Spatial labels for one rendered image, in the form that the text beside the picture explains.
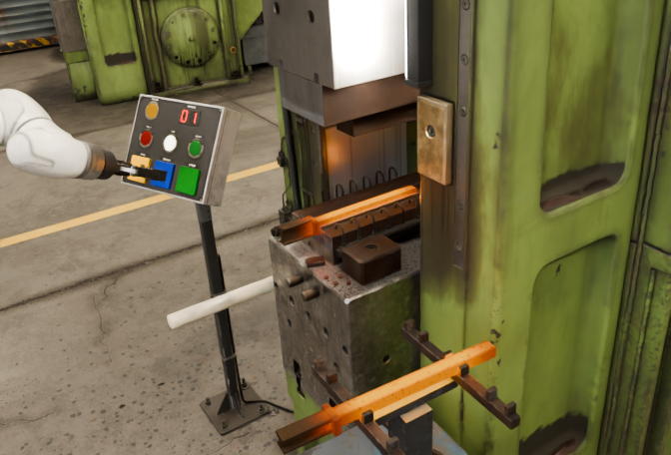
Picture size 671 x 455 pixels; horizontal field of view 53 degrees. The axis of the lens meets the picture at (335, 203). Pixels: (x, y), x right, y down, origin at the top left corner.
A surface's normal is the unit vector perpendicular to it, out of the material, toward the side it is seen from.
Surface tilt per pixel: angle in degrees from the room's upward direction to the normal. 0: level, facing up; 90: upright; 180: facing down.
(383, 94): 90
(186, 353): 0
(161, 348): 0
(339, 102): 90
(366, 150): 90
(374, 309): 90
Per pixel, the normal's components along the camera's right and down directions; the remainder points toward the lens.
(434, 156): -0.84, 0.28
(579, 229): 0.54, 0.34
